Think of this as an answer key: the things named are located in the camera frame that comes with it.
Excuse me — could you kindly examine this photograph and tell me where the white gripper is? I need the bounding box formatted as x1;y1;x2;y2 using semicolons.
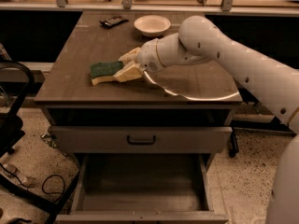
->
113;38;164;83

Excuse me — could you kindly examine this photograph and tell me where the green and yellow sponge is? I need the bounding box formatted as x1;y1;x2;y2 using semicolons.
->
90;61;123;86

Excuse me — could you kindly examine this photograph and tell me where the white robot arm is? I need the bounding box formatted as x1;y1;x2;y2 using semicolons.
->
114;16;299;224

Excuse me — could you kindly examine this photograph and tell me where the white bowl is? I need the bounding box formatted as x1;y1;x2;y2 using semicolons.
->
134;15;171;37

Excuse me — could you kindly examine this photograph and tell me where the black remote control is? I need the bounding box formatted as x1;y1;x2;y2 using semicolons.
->
99;16;128;29

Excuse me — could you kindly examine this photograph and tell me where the grey drawer cabinet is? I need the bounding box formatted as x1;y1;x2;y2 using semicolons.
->
34;10;243;224

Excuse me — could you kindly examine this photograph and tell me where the closed grey drawer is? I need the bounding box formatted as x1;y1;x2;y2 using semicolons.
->
50;126;232;154

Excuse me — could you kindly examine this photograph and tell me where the open bottom drawer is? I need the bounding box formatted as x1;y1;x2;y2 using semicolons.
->
55;154;228;224

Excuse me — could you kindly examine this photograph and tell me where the black metal stand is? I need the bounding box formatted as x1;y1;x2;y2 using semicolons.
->
228;88;295;158

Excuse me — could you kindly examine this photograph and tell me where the black drawer handle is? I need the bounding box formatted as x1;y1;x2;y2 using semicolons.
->
126;135;157;146

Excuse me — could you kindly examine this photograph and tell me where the black chair frame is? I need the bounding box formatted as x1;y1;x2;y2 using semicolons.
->
0;60;79;224

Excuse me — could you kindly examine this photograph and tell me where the black floor cable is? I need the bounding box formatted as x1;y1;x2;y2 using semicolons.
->
0;161;67;196

